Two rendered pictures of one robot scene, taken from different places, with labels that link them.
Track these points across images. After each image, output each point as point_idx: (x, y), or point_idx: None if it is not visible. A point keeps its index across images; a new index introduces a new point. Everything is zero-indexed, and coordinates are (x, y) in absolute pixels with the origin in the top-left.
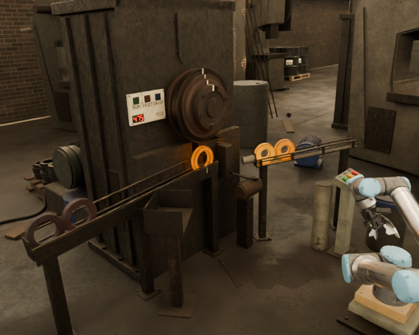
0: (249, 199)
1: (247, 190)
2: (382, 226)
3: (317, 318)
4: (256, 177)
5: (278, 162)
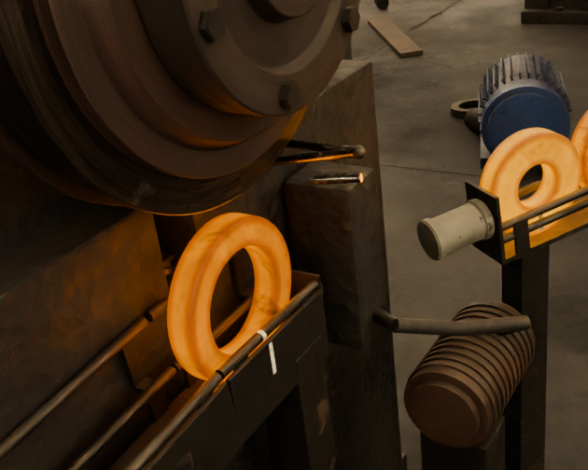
0: (494, 435)
1: (487, 403)
2: None
3: None
4: (515, 317)
5: None
